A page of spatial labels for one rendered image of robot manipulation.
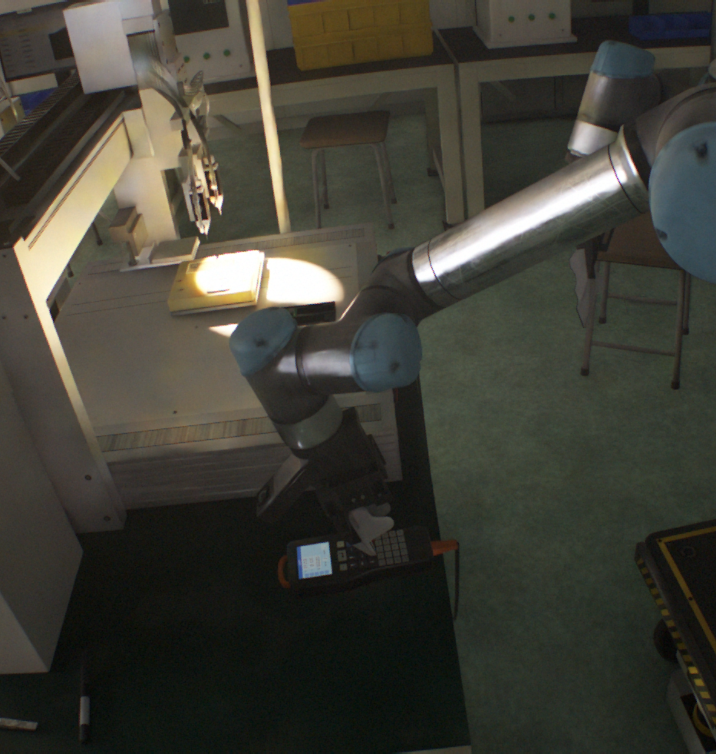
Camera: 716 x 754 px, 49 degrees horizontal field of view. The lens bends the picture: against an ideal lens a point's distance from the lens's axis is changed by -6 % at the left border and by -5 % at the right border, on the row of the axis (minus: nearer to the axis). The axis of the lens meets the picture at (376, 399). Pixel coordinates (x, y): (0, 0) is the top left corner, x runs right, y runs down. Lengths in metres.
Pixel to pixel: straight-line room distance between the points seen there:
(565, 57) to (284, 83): 1.18
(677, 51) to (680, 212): 3.15
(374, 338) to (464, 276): 0.13
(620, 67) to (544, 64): 2.52
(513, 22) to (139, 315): 2.57
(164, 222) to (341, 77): 1.83
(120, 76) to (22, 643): 0.97
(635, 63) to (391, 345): 0.50
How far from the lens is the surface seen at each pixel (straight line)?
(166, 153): 1.57
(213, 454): 1.19
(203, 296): 1.50
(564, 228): 0.81
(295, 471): 0.95
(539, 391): 2.66
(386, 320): 0.80
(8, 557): 1.04
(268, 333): 0.83
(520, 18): 3.76
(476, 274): 0.85
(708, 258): 0.64
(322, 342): 0.82
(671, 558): 1.71
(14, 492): 1.07
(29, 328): 1.08
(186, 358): 1.40
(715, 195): 0.62
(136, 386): 1.37
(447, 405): 2.60
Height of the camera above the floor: 1.57
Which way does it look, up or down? 36 degrees down
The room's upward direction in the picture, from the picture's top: 8 degrees counter-clockwise
